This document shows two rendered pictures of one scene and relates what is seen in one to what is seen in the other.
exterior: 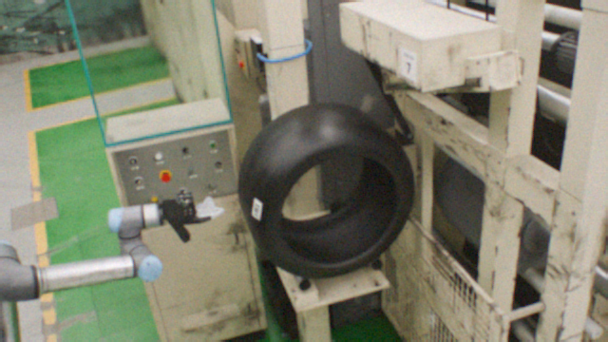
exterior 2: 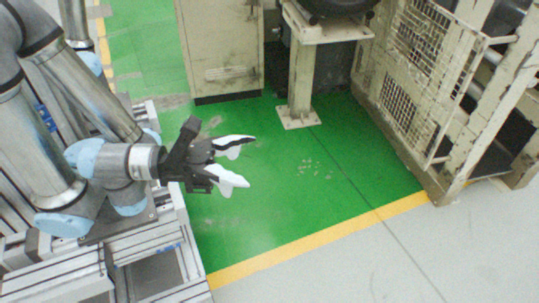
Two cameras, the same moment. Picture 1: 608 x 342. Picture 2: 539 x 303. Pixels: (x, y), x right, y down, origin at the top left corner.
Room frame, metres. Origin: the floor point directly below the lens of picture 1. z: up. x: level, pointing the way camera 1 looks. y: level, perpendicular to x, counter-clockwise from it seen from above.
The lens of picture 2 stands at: (0.03, 0.23, 1.54)
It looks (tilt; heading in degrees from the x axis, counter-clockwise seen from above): 45 degrees down; 1
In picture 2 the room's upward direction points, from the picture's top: straight up
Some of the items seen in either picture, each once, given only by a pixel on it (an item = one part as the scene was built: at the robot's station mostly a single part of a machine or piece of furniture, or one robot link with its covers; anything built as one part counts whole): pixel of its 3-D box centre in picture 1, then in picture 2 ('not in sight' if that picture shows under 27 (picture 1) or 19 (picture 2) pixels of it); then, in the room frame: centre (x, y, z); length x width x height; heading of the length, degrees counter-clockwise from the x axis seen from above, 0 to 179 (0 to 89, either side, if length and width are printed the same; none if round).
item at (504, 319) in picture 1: (429, 312); (398, 63); (1.59, -0.43, 0.65); 0.90 x 0.02 x 0.70; 15
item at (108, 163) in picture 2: not in sight; (111, 162); (0.50, 0.56, 1.04); 0.11 x 0.08 x 0.09; 88
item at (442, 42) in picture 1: (409, 36); not in sight; (1.69, -0.37, 1.71); 0.61 x 0.25 x 0.15; 15
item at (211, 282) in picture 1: (192, 237); (216, 10); (2.32, 0.61, 0.63); 0.56 x 0.41 x 1.27; 105
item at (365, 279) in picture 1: (328, 270); (326, 24); (1.73, -0.05, 0.80); 0.37 x 0.36 x 0.02; 105
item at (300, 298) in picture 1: (293, 271); (300, 19); (1.70, 0.09, 0.83); 0.36 x 0.09 x 0.06; 15
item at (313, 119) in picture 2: not in sight; (297, 113); (1.97, 0.04, 0.02); 0.27 x 0.27 x 0.04; 15
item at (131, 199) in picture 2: not in sight; (127, 185); (0.52, 0.56, 0.94); 0.11 x 0.08 x 0.11; 178
